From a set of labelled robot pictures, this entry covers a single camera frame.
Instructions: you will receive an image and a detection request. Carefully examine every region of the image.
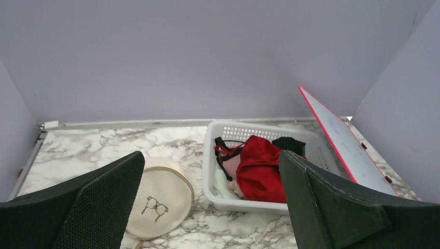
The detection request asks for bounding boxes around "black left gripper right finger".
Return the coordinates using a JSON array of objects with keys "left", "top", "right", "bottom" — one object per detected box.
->
[{"left": 279, "top": 150, "right": 439, "bottom": 248}]

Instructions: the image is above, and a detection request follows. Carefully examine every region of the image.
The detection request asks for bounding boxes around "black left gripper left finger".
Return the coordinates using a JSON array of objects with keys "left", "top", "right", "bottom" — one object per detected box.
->
[{"left": 1, "top": 151, "right": 145, "bottom": 248}]

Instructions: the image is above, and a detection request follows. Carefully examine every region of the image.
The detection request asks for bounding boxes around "red satin bra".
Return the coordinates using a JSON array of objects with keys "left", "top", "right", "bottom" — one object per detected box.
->
[{"left": 214, "top": 135, "right": 286, "bottom": 203}]

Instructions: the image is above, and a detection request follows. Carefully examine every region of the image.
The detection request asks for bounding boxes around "white plastic laundry basket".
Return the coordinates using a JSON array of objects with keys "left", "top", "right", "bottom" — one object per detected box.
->
[{"left": 202, "top": 120, "right": 342, "bottom": 215}]

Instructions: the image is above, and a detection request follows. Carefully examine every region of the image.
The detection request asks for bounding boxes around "beige round laundry bag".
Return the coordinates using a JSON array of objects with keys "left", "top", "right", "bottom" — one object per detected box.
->
[{"left": 126, "top": 157, "right": 195, "bottom": 240}]

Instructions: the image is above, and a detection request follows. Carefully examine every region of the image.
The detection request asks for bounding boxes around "pink-framed whiteboard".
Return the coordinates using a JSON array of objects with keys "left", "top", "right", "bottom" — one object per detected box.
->
[{"left": 298, "top": 86, "right": 398, "bottom": 196}]

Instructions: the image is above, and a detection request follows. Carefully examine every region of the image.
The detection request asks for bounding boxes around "black garment in basket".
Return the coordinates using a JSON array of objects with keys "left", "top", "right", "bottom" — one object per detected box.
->
[{"left": 272, "top": 137, "right": 306, "bottom": 158}]

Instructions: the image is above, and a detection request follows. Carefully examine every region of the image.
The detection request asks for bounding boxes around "pale green garment in basket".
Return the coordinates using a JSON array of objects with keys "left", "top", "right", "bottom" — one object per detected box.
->
[{"left": 213, "top": 167, "right": 240, "bottom": 200}]

